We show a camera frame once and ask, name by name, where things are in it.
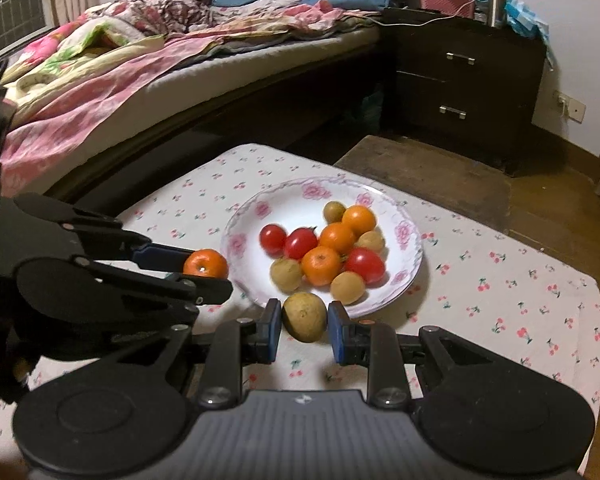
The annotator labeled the dark wooden nightstand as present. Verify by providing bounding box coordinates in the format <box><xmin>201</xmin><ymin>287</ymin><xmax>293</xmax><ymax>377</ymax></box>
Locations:
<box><xmin>380</xmin><ymin>7</ymin><xmax>548</xmax><ymax>177</ymax></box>

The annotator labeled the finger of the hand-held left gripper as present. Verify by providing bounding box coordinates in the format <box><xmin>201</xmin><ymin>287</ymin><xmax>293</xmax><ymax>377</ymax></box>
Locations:
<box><xmin>14</xmin><ymin>193</ymin><xmax>197</xmax><ymax>272</ymax></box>
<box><xmin>72</xmin><ymin>255</ymin><xmax>234</xmax><ymax>328</ymax></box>

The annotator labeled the white cable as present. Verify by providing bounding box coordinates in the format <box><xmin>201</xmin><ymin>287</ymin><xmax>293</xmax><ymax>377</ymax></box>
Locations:
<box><xmin>350</xmin><ymin>0</ymin><xmax>477</xmax><ymax>29</ymax></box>

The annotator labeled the metal flask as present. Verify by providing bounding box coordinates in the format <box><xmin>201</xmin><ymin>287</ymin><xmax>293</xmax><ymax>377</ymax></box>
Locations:
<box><xmin>487</xmin><ymin>0</ymin><xmax>509</xmax><ymax>28</ymax></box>

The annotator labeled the bed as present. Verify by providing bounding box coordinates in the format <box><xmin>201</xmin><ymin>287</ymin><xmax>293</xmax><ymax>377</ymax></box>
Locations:
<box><xmin>0</xmin><ymin>0</ymin><xmax>416</xmax><ymax>206</ymax></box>

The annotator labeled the orange tangerine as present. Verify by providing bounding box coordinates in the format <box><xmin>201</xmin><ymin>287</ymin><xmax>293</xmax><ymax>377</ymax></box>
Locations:
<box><xmin>301</xmin><ymin>247</ymin><xmax>342</xmax><ymax>287</ymax></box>
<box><xmin>183</xmin><ymin>249</ymin><xmax>229</xmax><ymax>280</ymax></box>
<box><xmin>342</xmin><ymin>205</ymin><xmax>377</xmax><ymax>237</ymax></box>
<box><xmin>318</xmin><ymin>222</ymin><xmax>356</xmax><ymax>255</ymax></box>

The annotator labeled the nightstand drawer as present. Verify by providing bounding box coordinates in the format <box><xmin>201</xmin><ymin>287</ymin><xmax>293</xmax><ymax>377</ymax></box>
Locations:
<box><xmin>394</xmin><ymin>72</ymin><xmax>527</xmax><ymax>147</ymax></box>
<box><xmin>396</xmin><ymin>35</ymin><xmax>537</xmax><ymax>92</ymax></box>

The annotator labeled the red tomato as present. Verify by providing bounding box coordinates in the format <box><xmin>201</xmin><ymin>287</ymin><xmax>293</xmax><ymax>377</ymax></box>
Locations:
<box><xmin>259</xmin><ymin>224</ymin><xmax>288</xmax><ymax>256</ymax></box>
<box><xmin>283</xmin><ymin>227</ymin><xmax>319</xmax><ymax>260</ymax></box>
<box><xmin>345</xmin><ymin>247</ymin><xmax>386</xmax><ymax>286</ymax></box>

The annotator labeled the cherry print tablecloth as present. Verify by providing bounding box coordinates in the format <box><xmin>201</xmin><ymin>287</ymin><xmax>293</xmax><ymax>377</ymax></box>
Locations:
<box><xmin>0</xmin><ymin>142</ymin><xmax>600</xmax><ymax>461</ymax></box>

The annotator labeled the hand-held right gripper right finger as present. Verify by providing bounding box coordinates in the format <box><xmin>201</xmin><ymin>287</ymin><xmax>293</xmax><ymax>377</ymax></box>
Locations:
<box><xmin>328</xmin><ymin>300</ymin><xmax>527</xmax><ymax>409</ymax></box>

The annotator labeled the blue plastic bag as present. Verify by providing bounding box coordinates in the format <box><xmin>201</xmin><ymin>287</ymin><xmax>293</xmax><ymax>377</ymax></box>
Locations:
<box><xmin>472</xmin><ymin>0</ymin><xmax>552</xmax><ymax>68</ymax></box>

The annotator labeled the wall outlet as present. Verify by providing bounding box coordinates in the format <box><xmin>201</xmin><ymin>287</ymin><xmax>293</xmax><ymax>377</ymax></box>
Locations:
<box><xmin>552</xmin><ymin>91</ymin><xmax>587</xmax><ymax>122</ymax></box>

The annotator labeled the pink floral blanket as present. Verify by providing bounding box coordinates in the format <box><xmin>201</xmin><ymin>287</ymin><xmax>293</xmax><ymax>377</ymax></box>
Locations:
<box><xmin>0</xmin><ymin>50</ymin><xmax>221</xmax><ymax>197</ymax></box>

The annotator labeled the floral patterned quilt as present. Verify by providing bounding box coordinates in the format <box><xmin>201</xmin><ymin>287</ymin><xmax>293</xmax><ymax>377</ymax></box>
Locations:
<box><xmin>0</xmin><ymin>0</ymin><xmax>351</xmax><ymax>106</ymax></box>

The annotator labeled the white floral rim plate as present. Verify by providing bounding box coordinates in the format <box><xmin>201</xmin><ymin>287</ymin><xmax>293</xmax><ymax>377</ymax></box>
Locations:
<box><xmin>221</xmin><ymin>176</ymin><xmax>424</xmax><ymax>318</ymax></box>

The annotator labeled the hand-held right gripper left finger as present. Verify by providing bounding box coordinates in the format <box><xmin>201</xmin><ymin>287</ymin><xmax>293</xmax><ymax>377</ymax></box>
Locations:
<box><xmin>92</xmin><ymin>298</ymin><xmax>283</xmax><ymax>407</ymax></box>

